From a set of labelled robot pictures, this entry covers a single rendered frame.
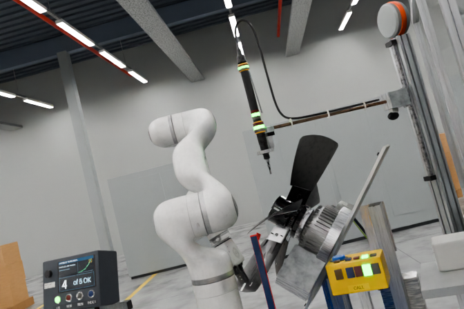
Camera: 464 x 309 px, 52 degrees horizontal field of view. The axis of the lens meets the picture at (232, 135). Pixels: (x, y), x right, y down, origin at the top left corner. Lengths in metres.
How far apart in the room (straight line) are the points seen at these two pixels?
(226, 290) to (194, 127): 0.53
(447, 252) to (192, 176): 1.02
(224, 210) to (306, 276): 0.63
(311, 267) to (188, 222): 0.68
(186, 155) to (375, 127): 6.32
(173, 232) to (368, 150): 6.44
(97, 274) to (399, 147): 6.36
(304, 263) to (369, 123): 5.89
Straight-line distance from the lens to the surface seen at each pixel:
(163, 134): 1.59
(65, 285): 1.90
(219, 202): 1.29
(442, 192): 2.18
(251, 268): 1.94
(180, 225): 1.30
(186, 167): 1.42
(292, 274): 1.82
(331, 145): 1.96
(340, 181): 7.52
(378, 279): 1.46
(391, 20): 2.22
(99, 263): 1.81
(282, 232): 1.95
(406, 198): 7.73
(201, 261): 1.31
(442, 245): 1.96
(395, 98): 2.12
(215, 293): 1.32
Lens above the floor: 1.38
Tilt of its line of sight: 5 degrees up
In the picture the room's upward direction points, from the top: 14 degrees counter-clockwise
